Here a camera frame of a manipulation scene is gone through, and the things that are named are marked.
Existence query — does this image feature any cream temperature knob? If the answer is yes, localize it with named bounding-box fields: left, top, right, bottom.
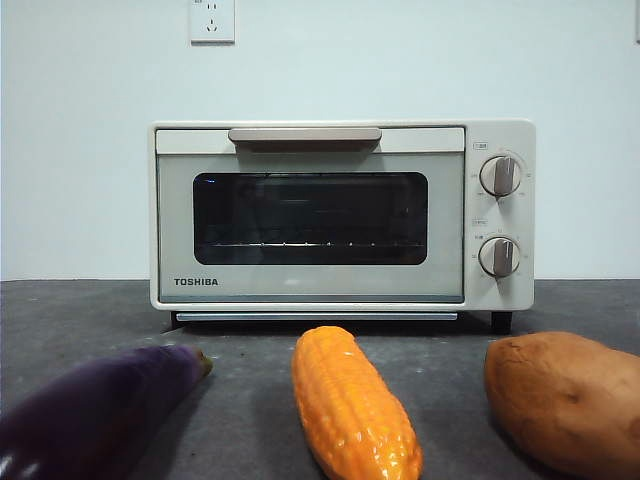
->
left=478, top=154, right=524, bottom=197

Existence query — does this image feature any cream timer knob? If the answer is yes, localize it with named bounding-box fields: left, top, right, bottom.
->
left=478, top=236, right=522, bottom=278

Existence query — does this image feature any beige oven door handle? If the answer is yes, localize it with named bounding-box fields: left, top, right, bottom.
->
left=228, top=127, right=382, bottom=152

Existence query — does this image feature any wire oven rack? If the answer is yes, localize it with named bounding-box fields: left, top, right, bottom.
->
left=207, top=241, right=416, bottom=250

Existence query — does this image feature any brown sweet potato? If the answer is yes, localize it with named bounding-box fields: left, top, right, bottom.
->
left=483, top=331, right=640, bottom=476

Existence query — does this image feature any purple eggplant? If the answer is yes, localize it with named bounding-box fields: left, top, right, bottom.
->
left=0, top=344, right=214, bottom=480

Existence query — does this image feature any glass oven door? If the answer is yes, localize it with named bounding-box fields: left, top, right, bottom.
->
left=155, top=127, right=466, bottom=305

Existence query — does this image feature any white wall socket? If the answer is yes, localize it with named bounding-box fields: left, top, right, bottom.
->
left=189, top=0, right=236, bottom=46

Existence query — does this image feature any cream Toshiba toaster oven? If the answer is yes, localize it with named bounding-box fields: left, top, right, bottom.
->
left=148, top=118, right=537, bottom=335

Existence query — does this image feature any orange corn cob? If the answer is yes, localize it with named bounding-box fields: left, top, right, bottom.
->
left=291, top=325, right=425, bottom=480

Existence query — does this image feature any silver crumb tray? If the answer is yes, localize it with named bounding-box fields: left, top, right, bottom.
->
left=174, top=312, right=459, bottom=322

